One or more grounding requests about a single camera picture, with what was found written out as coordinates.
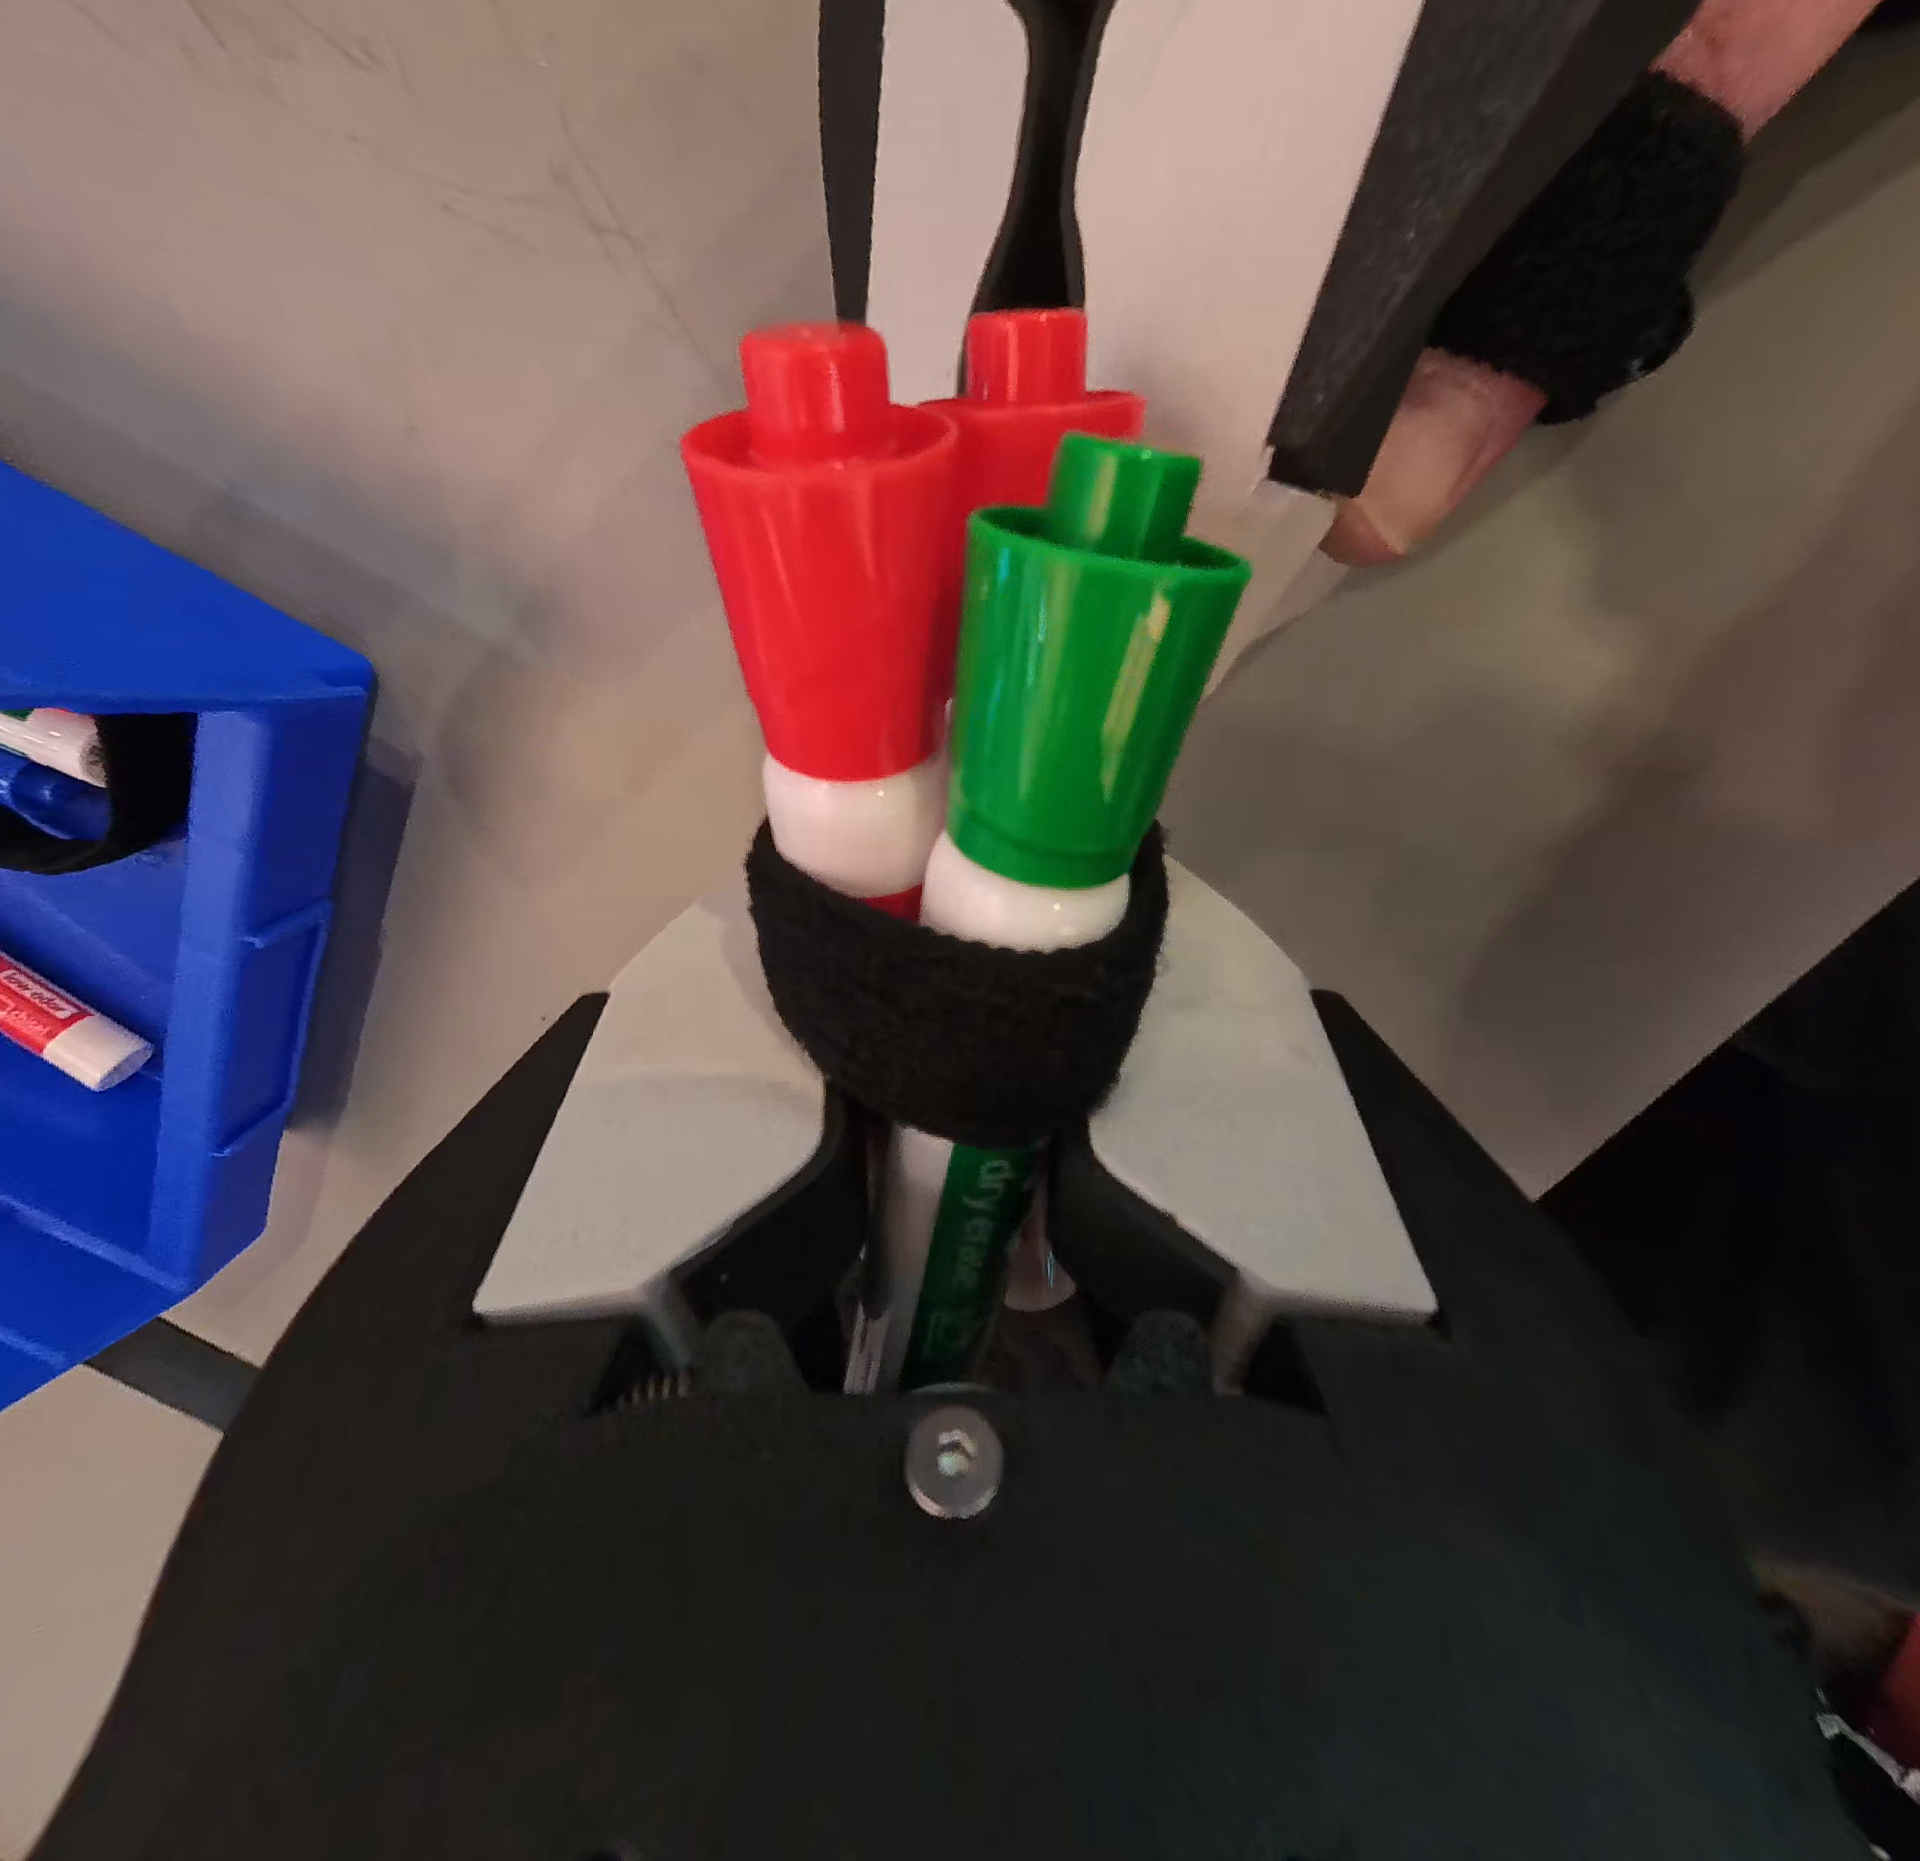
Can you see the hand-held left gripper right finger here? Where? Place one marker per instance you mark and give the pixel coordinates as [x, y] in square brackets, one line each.
[1274, 1156]

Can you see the person's right hand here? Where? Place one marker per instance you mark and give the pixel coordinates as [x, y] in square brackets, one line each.
[1439, 451]

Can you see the green dry erase marker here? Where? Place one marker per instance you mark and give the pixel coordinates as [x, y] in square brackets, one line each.
[1078, 689]

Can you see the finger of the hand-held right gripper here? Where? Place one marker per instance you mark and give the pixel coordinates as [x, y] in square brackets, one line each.
[940, 166]
[1196, 197]

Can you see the blue plastic bin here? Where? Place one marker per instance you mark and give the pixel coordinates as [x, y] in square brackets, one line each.
[227, 914]

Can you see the white marker with red label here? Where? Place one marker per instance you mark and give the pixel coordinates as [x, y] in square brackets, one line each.
[77, 1040]

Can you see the blue marker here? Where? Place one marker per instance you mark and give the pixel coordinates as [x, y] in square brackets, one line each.
[41, 804]

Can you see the red dry erase marker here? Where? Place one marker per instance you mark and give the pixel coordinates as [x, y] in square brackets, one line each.
[821, 600]
[1035, 420]

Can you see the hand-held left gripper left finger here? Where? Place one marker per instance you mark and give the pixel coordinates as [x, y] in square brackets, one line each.
[660, 1137]

